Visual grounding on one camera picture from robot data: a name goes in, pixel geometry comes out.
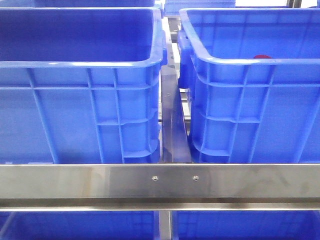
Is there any red mushroom push button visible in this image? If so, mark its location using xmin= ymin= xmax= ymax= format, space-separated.
xmin=253 ymin=54 xmax=272 ymax=59

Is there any blue plastic crate left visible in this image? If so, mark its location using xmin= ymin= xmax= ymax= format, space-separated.
xmin=0 ymin=7 xmax=167 ymax=165

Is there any blue plastic crate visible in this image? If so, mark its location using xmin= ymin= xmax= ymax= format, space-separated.
xmin=0 ymin=7 xmax=167 ymax=165
xmin=177 ymin=8 xmax=320 ymax=164

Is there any blue plastic crate right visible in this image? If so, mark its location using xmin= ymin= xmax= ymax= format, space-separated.
xmin=177 ymin=8 xmax=320 ymax=164

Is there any blue crate lower left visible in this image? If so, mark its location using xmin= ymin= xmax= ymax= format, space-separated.
xmin=0 ymin=211 xmax=160 ymax=240

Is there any blue crate rear right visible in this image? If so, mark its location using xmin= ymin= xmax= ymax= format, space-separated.
xmin=164 ymin=0 xmax=236 ymax=16

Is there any blue crate lower right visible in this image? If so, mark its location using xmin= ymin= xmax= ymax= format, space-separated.
xmin=173 ymin=210 xmax=320 ymax=240

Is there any blue crate rear left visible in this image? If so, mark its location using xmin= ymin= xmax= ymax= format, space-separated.
xmin=0 ymin=0 xmax=163 ymax=9

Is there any left rail screw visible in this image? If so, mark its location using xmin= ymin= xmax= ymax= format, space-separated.
xmin=152 ymin=175 xmax=159 ymax=182

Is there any stainless steel shelf rail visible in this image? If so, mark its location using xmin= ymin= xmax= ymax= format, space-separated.
xmin=0 ymin=163 xmax=320 ymax=212

